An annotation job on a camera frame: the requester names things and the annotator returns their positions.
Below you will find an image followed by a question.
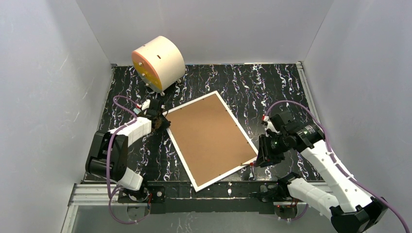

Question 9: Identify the blue red screwdriver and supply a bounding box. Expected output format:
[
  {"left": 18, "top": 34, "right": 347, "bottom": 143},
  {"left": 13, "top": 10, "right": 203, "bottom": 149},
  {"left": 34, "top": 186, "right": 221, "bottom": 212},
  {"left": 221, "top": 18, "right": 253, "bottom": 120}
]
[{"left": 241, "top": 162, "right": 255, "bottom": 166}]

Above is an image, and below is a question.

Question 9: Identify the white picture frame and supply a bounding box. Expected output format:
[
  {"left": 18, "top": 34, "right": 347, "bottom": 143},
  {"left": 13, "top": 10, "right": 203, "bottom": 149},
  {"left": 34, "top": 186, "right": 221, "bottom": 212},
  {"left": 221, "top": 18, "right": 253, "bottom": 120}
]
[{"left": 166, "top": 91, "right": 258, "bottom": 191}]

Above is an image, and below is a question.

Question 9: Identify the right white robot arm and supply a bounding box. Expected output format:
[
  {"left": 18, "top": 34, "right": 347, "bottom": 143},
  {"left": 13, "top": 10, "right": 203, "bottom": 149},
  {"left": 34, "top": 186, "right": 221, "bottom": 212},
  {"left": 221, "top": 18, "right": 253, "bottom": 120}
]
[{"left": 254, "top": 112, "right": 388, "bottom": 233}]

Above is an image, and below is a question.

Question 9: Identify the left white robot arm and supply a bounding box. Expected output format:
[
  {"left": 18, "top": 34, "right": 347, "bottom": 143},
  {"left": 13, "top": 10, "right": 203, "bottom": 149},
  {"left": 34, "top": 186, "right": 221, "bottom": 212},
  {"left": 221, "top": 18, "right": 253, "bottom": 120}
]
[{"left": 85, "top": 99, "right": 171, "bottom": 191}]

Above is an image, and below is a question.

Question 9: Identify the light blue stapler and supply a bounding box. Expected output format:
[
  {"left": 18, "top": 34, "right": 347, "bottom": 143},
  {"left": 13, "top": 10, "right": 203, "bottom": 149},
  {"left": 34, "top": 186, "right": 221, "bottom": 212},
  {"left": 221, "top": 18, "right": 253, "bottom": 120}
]
[{"left": 133, "top": 108, "right": 141, "bottom": 115}]

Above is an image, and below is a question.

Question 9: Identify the cylindrical beige drawer cabinet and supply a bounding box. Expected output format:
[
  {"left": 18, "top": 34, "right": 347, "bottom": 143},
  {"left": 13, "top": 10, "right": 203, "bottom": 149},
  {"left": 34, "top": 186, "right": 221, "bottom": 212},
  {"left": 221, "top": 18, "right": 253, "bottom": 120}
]
[{"left": 131, "top": 36, "right": 186, "bottom": 96}]

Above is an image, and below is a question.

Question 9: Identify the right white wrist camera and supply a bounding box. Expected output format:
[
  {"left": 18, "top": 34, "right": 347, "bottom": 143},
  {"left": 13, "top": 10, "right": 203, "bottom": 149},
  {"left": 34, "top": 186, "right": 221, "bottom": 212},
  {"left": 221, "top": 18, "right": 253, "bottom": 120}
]
[{"left": 262, "top": 115, "right": 279, "bottom": 135}]

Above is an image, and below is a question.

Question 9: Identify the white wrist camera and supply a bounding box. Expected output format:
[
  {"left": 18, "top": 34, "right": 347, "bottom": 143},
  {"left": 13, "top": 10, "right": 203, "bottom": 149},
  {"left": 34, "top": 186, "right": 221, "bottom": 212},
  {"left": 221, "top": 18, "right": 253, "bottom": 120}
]
[
  {"left": 137, "top": 99, "right": 151, "bottom": 111},
  {"left": 262, "top": 115, "right": 279, "bottom": 135}
]

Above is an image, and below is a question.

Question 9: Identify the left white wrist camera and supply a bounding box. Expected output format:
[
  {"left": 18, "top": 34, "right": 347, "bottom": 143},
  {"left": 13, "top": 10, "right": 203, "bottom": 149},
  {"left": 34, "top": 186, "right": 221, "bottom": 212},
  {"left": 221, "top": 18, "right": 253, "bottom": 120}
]
[{"left": 137, "top": 99, "right": 151, "bottom": 111}]

